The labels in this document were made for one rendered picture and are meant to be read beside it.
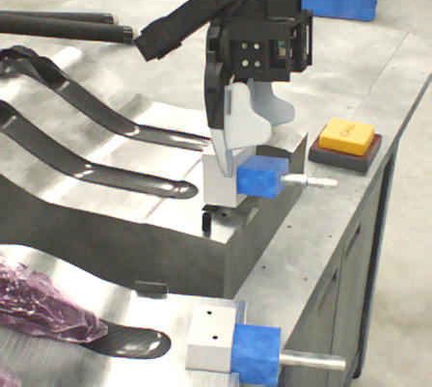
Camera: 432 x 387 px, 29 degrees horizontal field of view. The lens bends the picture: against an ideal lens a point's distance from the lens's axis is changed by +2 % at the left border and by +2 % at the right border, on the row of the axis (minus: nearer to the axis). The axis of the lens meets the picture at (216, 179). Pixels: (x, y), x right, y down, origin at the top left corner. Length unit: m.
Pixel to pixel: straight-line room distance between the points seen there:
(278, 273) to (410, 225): 1.62
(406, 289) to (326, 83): 1.00
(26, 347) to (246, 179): 0.26
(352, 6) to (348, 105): 2.73
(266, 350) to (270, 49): 0.27
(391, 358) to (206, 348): 1.37
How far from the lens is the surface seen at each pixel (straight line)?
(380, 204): 1.68
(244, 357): 0.70
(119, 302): 0.77
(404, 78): 1.40
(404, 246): 2.41
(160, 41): 0.80
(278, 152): 0.96
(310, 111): 1.26
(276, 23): 0.74
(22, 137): 0.94
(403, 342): 2.09
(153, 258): 0.84
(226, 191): 0.81
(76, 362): 0.71
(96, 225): 0.85
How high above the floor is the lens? 1.35
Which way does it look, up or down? 31 degrees down
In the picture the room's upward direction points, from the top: 2 degrees clockwise
